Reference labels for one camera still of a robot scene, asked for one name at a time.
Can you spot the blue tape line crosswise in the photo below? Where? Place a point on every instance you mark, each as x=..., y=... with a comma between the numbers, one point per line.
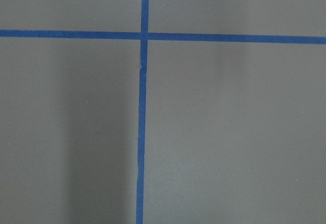
x=163, y=36

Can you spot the blue tape line lengthwise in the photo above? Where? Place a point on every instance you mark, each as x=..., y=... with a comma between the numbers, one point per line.
x=142, y=110

